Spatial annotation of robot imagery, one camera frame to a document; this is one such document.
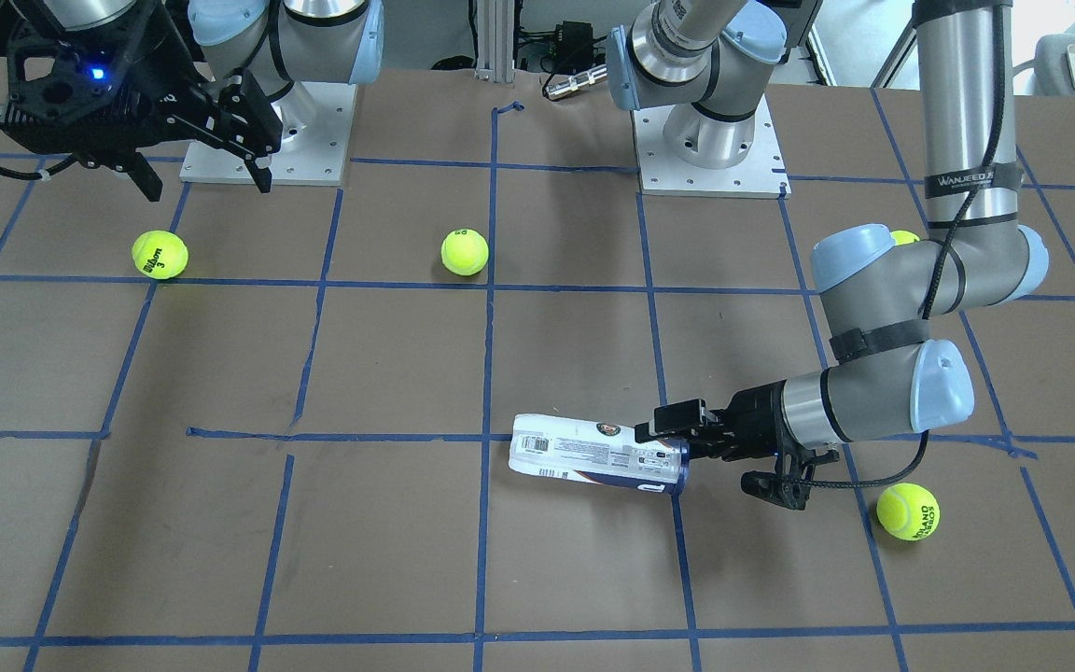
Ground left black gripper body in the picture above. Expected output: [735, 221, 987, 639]
[723, 378, 842, 511]

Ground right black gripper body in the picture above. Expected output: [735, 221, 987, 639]
[0, 1, 218, 166]

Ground white blue tennis ball can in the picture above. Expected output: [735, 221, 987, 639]
[508, 413, 690, 495]

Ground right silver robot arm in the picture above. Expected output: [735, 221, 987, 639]
[0, 1, 384, 201]

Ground tennis ball with Wilson print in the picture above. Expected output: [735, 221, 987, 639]
[131, 231, 190, 280]

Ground front tennis ball Roland Garros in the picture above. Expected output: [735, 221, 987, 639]
[875, 483, 942, 541]

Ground tennis ball near left gripper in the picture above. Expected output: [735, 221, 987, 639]
[890, 230, 921, 245]

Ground centre back tennis ball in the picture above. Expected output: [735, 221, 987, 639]
[440, 227, 490, 276]

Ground silver metal cylinder connector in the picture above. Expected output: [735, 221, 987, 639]
[542, 65, 608, 102]

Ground black power adapter box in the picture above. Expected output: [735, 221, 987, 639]
[551, 22, 593, 65]

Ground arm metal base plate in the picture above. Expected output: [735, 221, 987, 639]
[180, 82, 359, 187]
[632, 98, 790, 199]

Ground aluminium frame post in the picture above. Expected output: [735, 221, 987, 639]
[472, 0, 517, 85]

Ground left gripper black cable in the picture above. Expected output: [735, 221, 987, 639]
[808, 0, 1011, 491]

